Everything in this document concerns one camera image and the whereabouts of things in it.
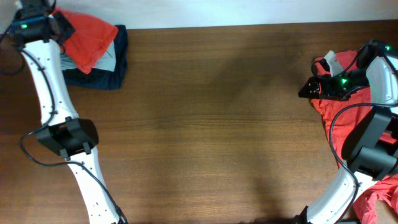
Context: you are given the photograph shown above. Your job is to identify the orange McKinney soccer t-shirt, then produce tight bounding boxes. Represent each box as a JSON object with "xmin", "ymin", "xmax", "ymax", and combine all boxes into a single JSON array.
[{"xmin": 53, "ymin": 7, "xmax": 119, "ymax": 74}]

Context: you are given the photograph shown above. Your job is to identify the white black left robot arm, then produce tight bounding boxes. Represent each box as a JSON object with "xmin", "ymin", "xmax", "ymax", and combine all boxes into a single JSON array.
[{"xmin": 10, "ymin": 0, "xmax": 127, "ymax": 224}]

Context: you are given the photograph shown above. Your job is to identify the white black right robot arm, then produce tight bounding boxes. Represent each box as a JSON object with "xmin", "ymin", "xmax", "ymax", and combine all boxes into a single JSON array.
[{"xmin": 292, "ymin": 40, "xmax": 397, "ymax": 224}]

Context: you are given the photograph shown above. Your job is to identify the light grey folded garment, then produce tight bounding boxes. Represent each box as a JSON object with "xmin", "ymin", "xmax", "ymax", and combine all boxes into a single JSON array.
[{"xmin": 60, "ymin": 42, "xmax": 116, "ymax": 74}]

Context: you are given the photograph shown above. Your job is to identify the dark navy folded garment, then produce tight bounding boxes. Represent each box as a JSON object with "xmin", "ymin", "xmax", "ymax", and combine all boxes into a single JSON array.
[{"xmin": 62, "ymin": 25, "xmax": 128, "ymax": 90}]

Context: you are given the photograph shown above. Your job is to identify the plain orange t-shirt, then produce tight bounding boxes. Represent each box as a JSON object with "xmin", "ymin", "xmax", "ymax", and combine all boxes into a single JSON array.
[{"xmin": 310, "ymin": 50, "xmax": 398, "ymax": 224}]

